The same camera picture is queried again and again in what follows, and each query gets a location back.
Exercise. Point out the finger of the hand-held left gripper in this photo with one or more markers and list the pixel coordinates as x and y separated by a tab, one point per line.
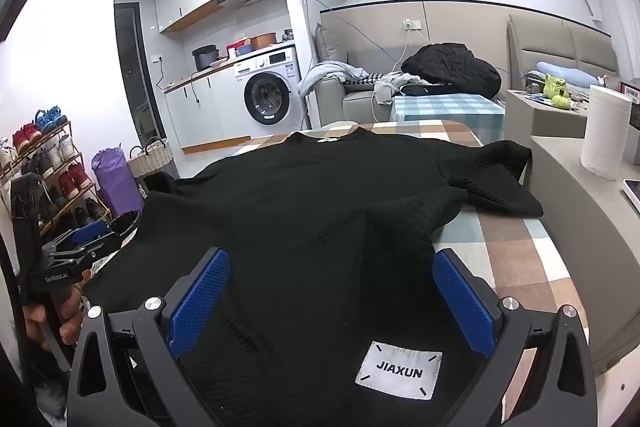
92	233

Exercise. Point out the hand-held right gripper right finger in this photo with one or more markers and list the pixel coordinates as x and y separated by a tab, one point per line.
462	302

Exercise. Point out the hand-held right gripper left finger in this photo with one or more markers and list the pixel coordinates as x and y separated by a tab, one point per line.
197	302

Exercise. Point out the black knit sweater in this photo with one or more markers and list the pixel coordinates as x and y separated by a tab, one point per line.
300	207

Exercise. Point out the person's left forearm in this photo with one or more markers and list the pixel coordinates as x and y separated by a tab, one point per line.
30	372

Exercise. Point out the person's left hand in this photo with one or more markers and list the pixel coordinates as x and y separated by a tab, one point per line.
70	312

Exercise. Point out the purple bag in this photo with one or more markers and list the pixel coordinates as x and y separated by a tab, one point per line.
115	187

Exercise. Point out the brown blue plaid tablecloth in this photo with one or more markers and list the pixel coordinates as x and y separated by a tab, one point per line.
510	247

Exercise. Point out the shoe rack with shoes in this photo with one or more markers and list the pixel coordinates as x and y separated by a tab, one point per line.
55	157

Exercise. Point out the woven laundry basket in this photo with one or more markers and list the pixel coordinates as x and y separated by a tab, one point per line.
150	162

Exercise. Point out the grey stepped side cabinet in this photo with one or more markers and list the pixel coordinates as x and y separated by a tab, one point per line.
565	207

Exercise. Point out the dark glass door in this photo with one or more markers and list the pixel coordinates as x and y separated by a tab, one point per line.
135	82

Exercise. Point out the white lower kitchen cabinets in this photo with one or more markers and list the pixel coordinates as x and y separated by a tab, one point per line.
205	112

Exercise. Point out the teal checked small table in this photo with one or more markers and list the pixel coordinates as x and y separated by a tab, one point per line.
445	112

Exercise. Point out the black cooking pot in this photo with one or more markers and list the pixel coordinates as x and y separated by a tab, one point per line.
205	57

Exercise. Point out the grey sofa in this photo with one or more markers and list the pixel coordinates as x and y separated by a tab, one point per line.
360	107

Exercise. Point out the white washing machine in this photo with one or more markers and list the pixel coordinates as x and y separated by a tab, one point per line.
267	92

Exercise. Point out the white paper towel roll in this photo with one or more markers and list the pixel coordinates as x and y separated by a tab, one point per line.
605	132

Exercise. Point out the green plush toy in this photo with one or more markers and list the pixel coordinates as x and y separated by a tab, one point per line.
557	92

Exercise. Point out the black padded jacket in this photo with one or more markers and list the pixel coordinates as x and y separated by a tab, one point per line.
450	67

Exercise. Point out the houndstooth cushion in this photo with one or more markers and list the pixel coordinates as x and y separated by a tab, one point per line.
362	79

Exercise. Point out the light blue pillow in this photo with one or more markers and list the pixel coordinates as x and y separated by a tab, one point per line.
565	72

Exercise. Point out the orange pot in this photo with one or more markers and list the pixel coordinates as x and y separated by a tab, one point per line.
263	40

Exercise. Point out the grey hooded garment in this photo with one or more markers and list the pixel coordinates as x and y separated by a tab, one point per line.
325	74

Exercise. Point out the beige bed headboard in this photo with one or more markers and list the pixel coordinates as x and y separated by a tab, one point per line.
550	42

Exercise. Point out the white wall socket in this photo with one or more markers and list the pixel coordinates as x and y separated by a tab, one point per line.
412	25

